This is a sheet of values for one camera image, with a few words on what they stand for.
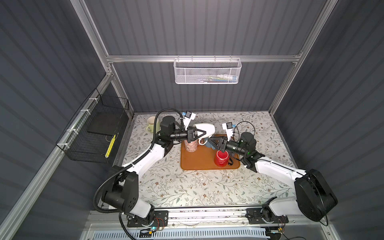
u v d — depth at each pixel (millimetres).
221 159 867
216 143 767
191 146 929
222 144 693
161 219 728
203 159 942
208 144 748
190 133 672
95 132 746
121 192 434
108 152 667
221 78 914
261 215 711
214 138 767
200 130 722
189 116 692
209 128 767
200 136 722
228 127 708
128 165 462
